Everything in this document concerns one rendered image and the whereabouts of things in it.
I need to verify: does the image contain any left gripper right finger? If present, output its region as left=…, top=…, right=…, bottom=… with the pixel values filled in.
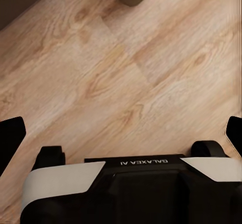
left=226, top=116, right=242, bottom=157

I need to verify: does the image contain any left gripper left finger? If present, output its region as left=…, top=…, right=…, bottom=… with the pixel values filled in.
left=0, top=116, right=26, bottom=176

